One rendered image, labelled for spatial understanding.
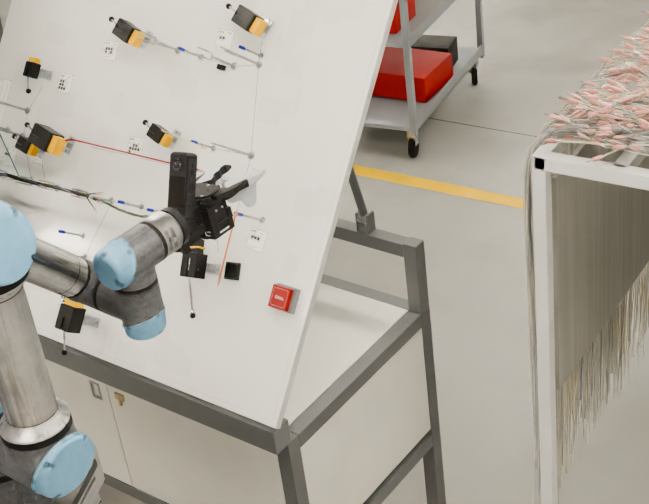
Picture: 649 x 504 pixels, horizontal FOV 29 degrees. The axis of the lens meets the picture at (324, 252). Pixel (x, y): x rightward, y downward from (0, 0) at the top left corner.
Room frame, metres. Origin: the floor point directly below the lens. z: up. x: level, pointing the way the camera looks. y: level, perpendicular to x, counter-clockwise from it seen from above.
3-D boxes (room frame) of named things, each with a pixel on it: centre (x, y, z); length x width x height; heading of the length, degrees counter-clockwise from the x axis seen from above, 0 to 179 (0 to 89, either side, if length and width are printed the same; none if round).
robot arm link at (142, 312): (1.81, 0.34, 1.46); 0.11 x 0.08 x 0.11; 48
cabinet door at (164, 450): (2.36, 0.37, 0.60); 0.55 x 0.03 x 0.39; 50
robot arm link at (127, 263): (1.79, 0.32, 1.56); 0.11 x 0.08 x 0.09; 138
